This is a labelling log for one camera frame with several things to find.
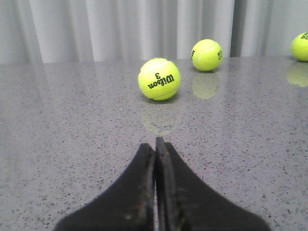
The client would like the Roland Garros yellow tennis ball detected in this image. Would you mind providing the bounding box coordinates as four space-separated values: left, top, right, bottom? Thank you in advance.
191 39 223 72

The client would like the far left yellow tennis ball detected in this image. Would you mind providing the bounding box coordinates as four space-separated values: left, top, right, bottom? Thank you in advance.
138 58 181 101

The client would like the centre yellow tennis ball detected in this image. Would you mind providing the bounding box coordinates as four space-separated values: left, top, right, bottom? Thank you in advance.
291 32 308 62

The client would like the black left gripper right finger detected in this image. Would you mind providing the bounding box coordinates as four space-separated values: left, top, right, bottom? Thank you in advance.
155 137 270 231

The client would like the grey pleated curtain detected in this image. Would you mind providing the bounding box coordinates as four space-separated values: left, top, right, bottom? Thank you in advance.
0 0 308 64

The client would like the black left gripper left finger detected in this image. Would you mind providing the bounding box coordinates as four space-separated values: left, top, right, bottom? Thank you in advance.
55 143 155 231

